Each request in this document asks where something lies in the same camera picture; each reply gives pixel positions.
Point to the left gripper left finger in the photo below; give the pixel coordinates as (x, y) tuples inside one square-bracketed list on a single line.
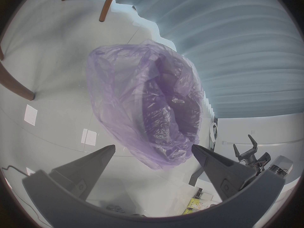
[(83, 174)]

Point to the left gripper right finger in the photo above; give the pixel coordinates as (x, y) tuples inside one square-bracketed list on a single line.
[(225, 174)]

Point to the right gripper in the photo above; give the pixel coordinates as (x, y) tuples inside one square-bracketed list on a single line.
[(249, 157)]

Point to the purple plastic bag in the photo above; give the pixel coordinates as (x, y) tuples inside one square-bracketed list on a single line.
[(114, 79)]

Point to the pale blue curtain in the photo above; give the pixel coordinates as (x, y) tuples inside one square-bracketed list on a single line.
[(237, 56)]

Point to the white cushioned wooden chair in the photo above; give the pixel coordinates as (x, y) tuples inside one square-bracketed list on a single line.
[(21, 91)]

